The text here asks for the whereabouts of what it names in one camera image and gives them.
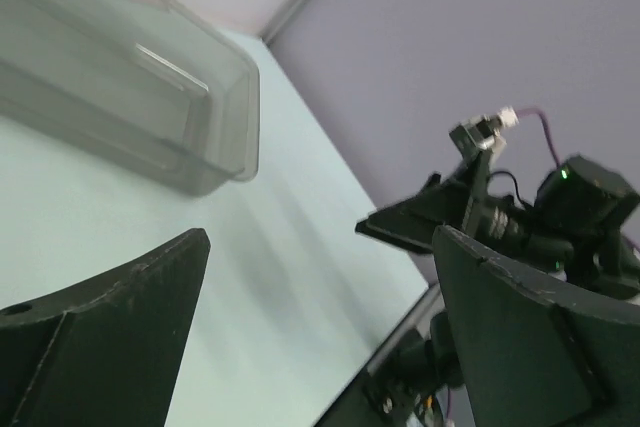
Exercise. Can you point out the clear grey plastic bin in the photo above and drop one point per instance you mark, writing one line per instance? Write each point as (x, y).
(144, 84)

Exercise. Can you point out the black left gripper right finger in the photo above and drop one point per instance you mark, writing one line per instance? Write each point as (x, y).
(535, 350)

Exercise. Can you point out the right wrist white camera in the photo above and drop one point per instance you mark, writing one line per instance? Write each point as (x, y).
(483, 133)

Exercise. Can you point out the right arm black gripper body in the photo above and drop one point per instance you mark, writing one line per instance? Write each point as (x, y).
(499, 222)

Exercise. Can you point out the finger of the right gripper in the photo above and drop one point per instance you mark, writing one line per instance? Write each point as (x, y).
(410, 224)

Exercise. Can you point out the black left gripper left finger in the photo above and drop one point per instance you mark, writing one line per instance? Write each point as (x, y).
(105, 351)

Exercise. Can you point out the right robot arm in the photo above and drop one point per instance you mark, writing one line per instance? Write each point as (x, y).
(575, 230)

